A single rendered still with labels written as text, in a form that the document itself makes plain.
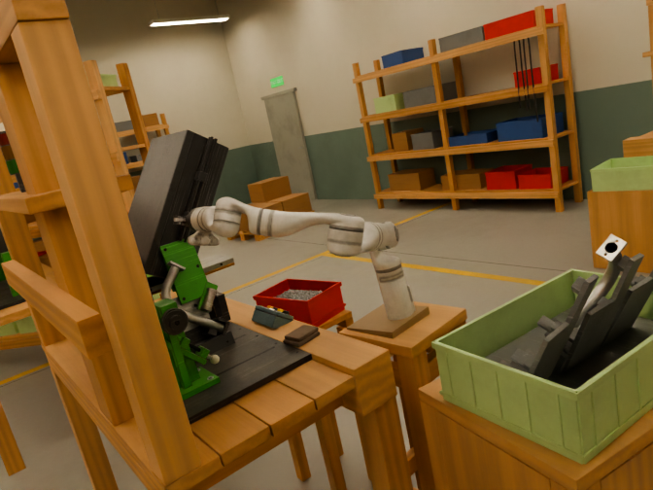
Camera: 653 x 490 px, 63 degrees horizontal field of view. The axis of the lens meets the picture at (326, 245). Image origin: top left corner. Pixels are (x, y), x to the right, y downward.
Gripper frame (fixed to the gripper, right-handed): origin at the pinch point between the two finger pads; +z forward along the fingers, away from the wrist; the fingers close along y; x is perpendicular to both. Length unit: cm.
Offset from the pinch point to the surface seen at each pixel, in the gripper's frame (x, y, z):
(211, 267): 15.2, -20.5, 28.0
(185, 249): 8.6, -6.4, 17.5
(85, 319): 24, 35, -39
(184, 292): 23.1, -5.6, 14.8
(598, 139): -129, -533, 162
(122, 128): -209, -184, 851
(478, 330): 29, -61, -64
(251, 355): 41.9, -20.1, -7.7
